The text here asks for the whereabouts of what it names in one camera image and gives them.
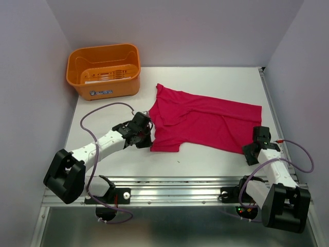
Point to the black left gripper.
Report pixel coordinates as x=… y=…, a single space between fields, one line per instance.
x=147 y=143

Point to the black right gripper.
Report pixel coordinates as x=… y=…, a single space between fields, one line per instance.
x=250 y=159

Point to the red t-shirt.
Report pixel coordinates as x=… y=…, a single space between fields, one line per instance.
x=180 y=117

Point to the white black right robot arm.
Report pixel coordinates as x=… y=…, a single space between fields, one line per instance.
x=284 y=204

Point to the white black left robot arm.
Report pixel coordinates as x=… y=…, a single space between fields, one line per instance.
x=66 y=176

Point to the orange plastic basket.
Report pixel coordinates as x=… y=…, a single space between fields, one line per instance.
x=102 y=72

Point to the aluminium rail frame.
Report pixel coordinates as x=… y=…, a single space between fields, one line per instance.
x=175 y=196

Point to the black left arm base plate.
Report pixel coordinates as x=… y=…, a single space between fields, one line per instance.
x=117 y=195

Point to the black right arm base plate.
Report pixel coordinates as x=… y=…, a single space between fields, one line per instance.
x=231 y=195

